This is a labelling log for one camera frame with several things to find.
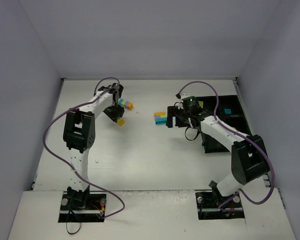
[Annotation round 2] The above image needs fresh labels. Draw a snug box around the yellow rounded lego brick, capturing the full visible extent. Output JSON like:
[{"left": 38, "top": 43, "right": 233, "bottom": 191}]
[{"left": 116, "top": 119, "right": 125, "bottom": 127}]

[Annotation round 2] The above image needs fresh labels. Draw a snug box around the yellow small lego brick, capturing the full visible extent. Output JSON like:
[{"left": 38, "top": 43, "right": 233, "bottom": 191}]
[{"left": 127, "top": 102, "right": 134, "bottom": 110}]

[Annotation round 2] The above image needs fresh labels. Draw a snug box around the teal small lego brick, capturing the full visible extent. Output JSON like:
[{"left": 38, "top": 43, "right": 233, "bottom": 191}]
[{"left": 224, "top": 108, "right": 232, "bottom": 115}]

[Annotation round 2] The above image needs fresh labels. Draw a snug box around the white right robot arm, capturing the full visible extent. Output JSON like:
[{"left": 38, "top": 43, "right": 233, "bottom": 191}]
[{"left": 166, "top": 95, "right": 273, "bottom": 197}]

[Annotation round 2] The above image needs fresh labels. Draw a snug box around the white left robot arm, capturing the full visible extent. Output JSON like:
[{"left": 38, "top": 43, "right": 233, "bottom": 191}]
[{"left": 63, "top": 83, "right": 125, "bottom": 203}]

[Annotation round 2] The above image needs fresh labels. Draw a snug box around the multicolor lego cluster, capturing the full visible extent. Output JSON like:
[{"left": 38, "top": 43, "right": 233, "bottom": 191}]
[{"left": 154, "top": 111, "right": 168, "bottom": 125}]

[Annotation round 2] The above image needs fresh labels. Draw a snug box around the teal purple lego stack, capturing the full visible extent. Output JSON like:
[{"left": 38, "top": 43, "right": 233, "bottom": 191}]
[{"left": 118, "top": 98, "right": 130, "bottom": 109}]

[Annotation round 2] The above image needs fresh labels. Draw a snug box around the black four-compartment sorting bin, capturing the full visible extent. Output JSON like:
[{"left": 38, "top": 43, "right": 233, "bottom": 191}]
[{"left": 196, "top": 95, "right": 252, "bottom": 154}]

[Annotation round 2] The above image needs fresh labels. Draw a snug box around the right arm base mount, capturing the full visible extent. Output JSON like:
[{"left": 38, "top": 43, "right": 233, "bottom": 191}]
[{"left": 195, "top": 190, "right": 245, "bottom": 220}]

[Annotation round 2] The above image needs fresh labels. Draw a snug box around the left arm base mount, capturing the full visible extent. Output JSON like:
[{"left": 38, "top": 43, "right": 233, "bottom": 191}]
[{"left": 58, "top": 192, "right": 107, "bottom": 223}]

